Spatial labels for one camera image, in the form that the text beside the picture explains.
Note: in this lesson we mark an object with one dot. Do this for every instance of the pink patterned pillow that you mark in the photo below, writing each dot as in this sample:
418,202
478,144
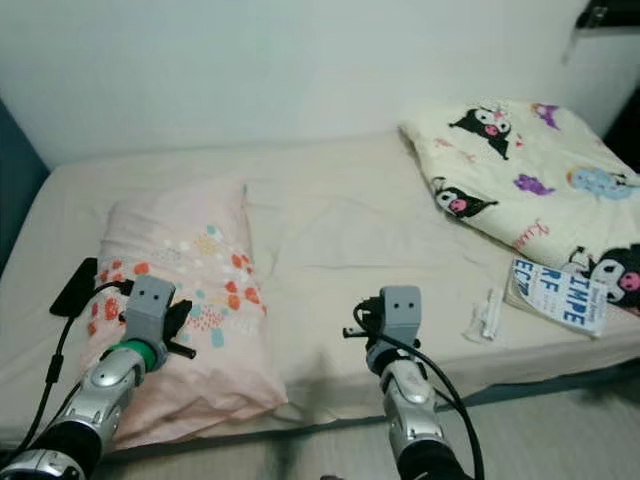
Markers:
190,220

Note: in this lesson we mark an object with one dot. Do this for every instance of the cream cartoon print blanket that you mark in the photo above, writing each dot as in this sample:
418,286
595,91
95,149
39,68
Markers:
520,150

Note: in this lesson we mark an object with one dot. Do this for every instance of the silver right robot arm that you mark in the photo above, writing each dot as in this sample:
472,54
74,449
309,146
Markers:
410,410

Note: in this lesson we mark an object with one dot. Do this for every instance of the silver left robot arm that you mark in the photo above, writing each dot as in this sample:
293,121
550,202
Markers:
105,398

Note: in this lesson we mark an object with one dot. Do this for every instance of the cream sheeted bed mattress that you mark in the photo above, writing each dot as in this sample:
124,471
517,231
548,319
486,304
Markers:
360,220

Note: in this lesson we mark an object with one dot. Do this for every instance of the black smartphone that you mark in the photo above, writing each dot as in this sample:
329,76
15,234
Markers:
72,288

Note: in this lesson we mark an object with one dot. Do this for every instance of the dark blue headboard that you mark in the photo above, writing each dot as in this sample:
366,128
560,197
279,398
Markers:
10,190

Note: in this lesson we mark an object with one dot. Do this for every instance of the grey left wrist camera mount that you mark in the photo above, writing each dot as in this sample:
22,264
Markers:
150,302

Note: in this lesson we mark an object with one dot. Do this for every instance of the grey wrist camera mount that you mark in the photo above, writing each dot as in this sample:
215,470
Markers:
150,302
400,312

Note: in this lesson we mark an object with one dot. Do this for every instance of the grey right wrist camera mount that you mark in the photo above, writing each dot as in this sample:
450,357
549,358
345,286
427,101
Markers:
400,312

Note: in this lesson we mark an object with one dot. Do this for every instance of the dark blue bed frame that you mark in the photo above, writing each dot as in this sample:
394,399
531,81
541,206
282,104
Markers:
540,388

